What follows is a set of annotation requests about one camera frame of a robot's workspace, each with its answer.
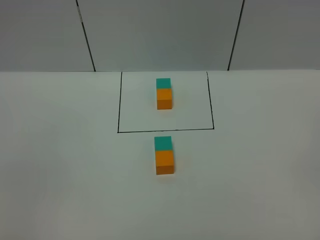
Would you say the teal template block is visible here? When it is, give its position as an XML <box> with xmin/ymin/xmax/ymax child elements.
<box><xmin>156</xmin><ymin>78</ymin><xmax>171</xmax><ymax>89</ymax></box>

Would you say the orange template block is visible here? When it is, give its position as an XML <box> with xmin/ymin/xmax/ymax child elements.
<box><xmin>156</xmin><ymin>88</ymin><xmax>173</xmax><ymax>110</ymax></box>

